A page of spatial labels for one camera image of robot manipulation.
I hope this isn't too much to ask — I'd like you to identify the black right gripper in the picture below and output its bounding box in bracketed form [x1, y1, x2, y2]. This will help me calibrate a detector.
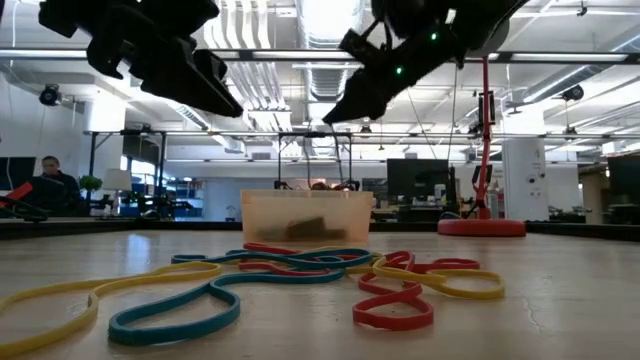
[322, 0, 526, 125]

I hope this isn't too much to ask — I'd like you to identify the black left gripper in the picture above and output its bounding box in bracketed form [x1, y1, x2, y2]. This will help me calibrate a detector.
[38, 0, 245, 119]

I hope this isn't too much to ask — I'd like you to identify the wide black rubber band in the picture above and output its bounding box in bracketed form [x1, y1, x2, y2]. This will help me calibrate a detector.
[257, 215, 350, 243]

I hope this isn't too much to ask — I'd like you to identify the orange translucent plastic bin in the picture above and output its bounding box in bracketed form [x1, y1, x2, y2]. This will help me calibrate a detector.
[240, 188, 375, 246]

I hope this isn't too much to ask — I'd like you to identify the red rubber band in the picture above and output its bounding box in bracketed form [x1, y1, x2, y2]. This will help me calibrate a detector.
[357, 249, 481, 296]
[352, 279, 436, 332]
[243, 241, 304, 256]
[238, 259, 332, 278]

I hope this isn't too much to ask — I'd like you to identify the blue rubber band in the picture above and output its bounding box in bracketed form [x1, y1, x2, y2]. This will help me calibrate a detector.
[107, 266, 347, 346]
[171, 247, 375, 270]

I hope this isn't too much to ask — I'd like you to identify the yellow rubber band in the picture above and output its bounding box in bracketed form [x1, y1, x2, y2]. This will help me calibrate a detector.
[0, 260, 223, 359]
[372, 255, 506, 302]

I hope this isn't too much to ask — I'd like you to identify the black computer monitor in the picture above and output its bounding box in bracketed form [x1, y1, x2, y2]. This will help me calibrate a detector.
[607, 154, 640, 201]
[0, 156, 37, 191]
[386, 158, 451, 206]

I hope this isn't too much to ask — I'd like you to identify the blue storage shelf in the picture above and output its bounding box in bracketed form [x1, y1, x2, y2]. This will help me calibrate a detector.
[164, 177, 205, 220]

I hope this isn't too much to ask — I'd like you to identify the white table lamp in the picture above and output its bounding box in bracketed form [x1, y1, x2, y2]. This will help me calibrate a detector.
[102, 168, 133, 217]

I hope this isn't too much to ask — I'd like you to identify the black round ceiling fixture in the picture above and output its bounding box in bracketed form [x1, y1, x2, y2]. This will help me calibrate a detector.
[560, 83, 585, 103]
[38, 83, 64, 108]

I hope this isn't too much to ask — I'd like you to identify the small green potted plant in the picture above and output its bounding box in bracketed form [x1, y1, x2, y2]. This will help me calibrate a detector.
[77, 174, 104, 194]

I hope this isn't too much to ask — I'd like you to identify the person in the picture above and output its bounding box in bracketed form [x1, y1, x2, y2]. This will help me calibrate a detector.
[29, 155, 84, 217]

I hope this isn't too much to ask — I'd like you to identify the red desk lamp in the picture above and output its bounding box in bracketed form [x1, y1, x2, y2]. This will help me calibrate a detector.
[437, 17, 527, 238]

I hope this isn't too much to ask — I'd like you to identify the overhead beam with light strip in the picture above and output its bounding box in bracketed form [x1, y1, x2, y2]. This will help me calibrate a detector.
[0, 46, 640, 66]

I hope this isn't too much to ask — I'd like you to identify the red and black clamp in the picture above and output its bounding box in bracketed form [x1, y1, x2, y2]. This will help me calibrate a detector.
[0, 181, 50, 224]

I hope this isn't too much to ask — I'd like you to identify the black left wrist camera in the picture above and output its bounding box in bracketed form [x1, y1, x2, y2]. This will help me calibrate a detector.
[144, 0, 221, 39]

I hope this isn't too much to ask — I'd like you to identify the black metal frame stand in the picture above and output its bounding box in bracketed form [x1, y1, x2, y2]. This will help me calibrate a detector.
[277, 130, 354, 191]
[82, 128, 169, 199]

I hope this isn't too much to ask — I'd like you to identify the black metal table frame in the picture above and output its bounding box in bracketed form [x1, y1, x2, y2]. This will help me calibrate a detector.
[0, 215, 640, 243]

